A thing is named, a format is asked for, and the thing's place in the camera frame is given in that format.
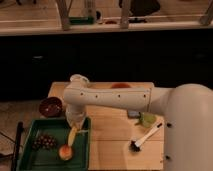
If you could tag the orange peach fruit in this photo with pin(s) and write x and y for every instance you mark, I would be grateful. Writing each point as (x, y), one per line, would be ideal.
(65, 152)

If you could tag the dark red bowl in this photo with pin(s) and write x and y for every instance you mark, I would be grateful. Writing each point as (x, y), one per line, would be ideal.
(51, 107)

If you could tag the green plastic tray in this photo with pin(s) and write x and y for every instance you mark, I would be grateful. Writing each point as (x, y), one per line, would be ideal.
(49, 160)

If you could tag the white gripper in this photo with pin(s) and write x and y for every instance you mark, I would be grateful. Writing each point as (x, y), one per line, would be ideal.
(75, 118)

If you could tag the yellow banana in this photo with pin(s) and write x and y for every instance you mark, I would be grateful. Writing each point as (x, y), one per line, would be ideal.
(71, 136)

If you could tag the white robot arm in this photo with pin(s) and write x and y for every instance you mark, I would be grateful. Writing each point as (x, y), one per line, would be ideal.
(187, 110)

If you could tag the green pepper toy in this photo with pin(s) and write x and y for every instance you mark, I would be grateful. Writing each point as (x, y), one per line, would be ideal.
(146, 120)

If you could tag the dark grape bunch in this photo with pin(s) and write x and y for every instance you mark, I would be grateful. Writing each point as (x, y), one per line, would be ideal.
(44, 141)

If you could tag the small grey block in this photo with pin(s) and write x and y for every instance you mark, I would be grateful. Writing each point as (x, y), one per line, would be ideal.
(133, 114)

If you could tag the orange round object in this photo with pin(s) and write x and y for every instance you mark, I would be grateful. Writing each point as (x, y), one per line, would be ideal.
(120, 85)

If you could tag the black bar left of tray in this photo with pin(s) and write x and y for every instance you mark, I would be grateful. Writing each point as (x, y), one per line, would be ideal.
(17, 145)

